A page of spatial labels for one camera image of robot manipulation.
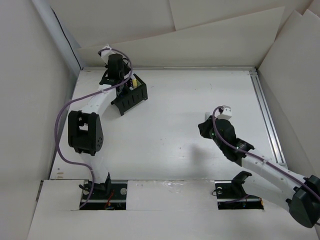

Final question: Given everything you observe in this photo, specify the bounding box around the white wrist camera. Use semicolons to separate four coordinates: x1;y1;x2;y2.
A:
216;105;232;120
97;44;117;64

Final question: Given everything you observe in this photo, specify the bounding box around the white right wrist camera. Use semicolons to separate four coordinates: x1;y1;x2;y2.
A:
216;105;232;120

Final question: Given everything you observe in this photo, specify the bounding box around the black slotted organizer box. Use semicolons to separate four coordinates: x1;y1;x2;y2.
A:
111;73;148;116

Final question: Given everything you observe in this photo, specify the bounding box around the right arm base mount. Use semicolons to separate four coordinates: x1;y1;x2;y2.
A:
211;171;264;210

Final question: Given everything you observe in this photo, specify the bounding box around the green cap highlighter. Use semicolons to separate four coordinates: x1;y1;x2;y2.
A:
204;112;212;121

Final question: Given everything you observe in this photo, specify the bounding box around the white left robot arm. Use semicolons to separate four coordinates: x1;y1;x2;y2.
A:
68;53;135;156

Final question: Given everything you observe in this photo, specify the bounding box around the orange cap highlighter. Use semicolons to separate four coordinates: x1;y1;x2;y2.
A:
126;77;133;88

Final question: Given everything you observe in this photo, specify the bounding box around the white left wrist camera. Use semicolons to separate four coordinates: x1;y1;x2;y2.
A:
97;44;117;64

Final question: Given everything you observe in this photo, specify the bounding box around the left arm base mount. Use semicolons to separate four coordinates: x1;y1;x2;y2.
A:
79;181;128;211

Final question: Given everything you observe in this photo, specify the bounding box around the yellow highlighter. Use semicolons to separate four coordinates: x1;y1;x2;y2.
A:
131;78;141;89

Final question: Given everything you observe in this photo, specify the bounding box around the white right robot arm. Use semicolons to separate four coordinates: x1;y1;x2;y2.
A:
198;116;320;228

